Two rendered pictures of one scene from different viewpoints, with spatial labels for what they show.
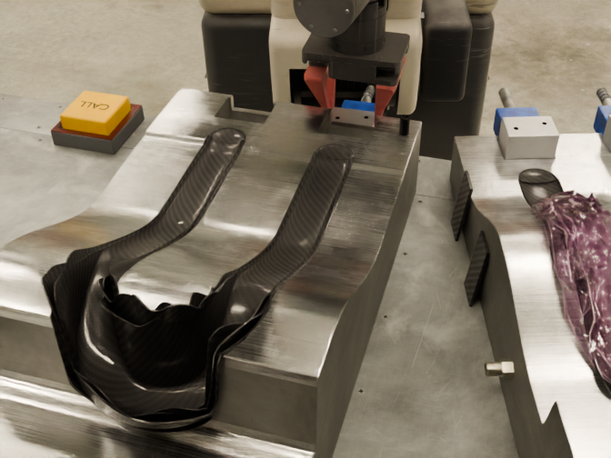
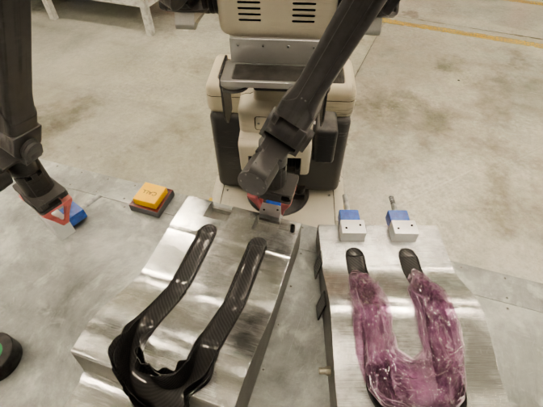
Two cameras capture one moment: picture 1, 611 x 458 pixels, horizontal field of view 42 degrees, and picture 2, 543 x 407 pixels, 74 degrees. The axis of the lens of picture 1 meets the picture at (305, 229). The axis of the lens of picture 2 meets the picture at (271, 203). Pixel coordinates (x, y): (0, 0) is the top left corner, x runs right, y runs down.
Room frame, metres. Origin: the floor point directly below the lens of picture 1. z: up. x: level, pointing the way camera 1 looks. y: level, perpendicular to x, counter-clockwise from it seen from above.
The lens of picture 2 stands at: (0.20, -0.06, 1.48)
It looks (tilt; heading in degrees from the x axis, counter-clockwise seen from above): 48 degrees down; 0
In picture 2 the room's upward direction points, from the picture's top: straight up
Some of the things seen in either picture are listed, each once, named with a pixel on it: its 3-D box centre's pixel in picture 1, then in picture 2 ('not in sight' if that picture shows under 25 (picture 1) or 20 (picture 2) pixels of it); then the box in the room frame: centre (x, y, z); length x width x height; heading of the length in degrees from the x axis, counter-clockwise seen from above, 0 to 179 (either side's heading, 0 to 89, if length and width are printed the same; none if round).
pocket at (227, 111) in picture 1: (247, 124); (220, 216); (0.70, 0.06, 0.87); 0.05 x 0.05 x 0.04; 72
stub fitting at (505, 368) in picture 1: (498, 369); (324, 371); (0.39, -0.15, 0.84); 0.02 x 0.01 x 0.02; 89
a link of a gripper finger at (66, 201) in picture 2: not in sight; (53, 207); (0.72, 0.42, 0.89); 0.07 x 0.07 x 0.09; 53
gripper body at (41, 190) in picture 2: not in sight; (34, 181); (0.72, 0.43, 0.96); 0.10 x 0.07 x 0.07; 53
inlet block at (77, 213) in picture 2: not in sight; (76, 211); (0.75, 0.41, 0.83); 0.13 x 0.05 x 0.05; 143
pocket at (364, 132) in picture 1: (348, 139); (267, 228); (0.67, -0.05, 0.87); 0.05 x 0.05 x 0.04; 72
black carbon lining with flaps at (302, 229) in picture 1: (220, 226); (198, 300); (0.48, 0.07, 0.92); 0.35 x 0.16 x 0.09; 162
